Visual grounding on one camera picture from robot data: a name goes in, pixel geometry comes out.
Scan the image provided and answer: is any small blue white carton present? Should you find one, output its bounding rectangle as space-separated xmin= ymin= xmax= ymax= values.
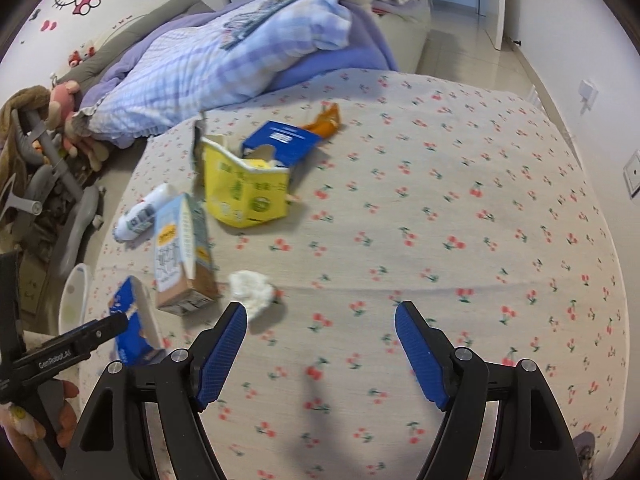
xmin=109 ymin=276 xmax=167 ymax=367

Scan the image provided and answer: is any white wall switch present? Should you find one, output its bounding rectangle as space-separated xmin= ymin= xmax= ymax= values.
xmin=622 ymin=149 xmax=640 ymax=196

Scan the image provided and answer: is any purple blanket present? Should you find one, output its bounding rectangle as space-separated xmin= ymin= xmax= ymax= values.
xmin=100 ymin=0 xmax=401 ymax=93

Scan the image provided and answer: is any brown plush toy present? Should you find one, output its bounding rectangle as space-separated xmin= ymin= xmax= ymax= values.
xmin=0 ymin=87 xmax=56 ymax=171

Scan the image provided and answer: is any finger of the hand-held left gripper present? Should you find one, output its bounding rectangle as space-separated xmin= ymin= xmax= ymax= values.
xmin=0 ymin=312 xmax=130 ymax=405

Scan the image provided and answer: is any white plastic bin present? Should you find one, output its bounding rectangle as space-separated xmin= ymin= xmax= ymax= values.
xmin=57 ymin=264 xmax=93 ymax=336

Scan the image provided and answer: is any grey bolster pillow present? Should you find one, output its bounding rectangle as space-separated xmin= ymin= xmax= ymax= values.
xmin=55 ymin=0 xmax=216 ymax=96

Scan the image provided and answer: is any white tissue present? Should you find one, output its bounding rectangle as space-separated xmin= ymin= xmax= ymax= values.
xmin=227 ymin=270 xmax=281 ymax=321

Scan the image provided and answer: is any grey stroller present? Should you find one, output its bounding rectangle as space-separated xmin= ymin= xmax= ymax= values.
xmin=0 ymin=110 xmax=106 ymax=276

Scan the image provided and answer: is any blue checkered blanket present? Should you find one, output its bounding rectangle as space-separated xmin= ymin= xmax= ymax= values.
xmin=75 ymin=0 xmax=353 ymax=148

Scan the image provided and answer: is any cherry print bed sheet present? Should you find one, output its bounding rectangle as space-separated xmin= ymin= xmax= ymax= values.
xmin=75 ymin=67 xmax=631 ymax=480

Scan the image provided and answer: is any white mattress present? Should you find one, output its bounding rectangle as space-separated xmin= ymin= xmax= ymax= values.
xmin=375 ymin=0 xmax=432 ymax=73

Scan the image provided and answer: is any white plastic bottle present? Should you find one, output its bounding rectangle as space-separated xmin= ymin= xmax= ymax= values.
xmin=116 ymin=182 xmax=182 ymax=245

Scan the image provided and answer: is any pink plush toy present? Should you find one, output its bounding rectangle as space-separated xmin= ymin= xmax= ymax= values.
xmin=47 ymin=80 xmax=108 ymax=171

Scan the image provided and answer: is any tall light blue milk carton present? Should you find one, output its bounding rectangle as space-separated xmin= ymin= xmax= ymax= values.
xmin=152 ymin=192 xmax=221 ymax=317

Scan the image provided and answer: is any orange snack wrapper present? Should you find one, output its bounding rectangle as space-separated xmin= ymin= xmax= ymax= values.
xmin=300 ymin=102 xmax=342 ymax=139

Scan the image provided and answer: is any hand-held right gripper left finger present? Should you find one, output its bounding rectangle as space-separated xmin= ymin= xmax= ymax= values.
xmin=64 ymin=301 xmax=249 ymax=480

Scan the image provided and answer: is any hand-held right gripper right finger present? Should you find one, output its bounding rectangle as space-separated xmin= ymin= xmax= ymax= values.
xmin=394 ymin=301 xmax=586 ymax=480

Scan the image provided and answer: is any white wall outlet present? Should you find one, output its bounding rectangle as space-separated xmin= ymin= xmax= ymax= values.
xmin=577 ymin=79 xmax=599 ymax=111

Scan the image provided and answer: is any flat blue cardboard box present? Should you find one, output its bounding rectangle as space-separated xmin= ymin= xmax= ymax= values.
xmin=241 ymin=120 xmax=322 ymax=168

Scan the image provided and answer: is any torn yellow cardboard box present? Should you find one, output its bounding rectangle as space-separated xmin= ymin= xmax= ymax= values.
xmin=192 ymin=112 xmax=292 ymax=228

